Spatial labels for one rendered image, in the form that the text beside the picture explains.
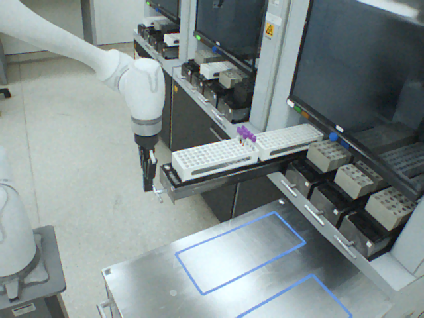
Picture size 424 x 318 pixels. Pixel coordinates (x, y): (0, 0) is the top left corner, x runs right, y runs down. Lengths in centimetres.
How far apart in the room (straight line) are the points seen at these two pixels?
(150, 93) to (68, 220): 142
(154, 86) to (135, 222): 132
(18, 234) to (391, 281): 105
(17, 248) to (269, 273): 65
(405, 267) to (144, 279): 79
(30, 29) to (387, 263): 115
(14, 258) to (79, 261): 102
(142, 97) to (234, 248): 47
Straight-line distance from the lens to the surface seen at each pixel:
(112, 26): 463
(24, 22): 80
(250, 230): 102
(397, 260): 124
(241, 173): 124
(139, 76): 93
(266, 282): 92
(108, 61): 104
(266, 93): 153
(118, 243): 205
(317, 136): 143
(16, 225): 97
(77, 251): 205
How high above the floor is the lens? 156
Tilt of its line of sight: 36 degrees down
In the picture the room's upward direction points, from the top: 6 degrees clockwise
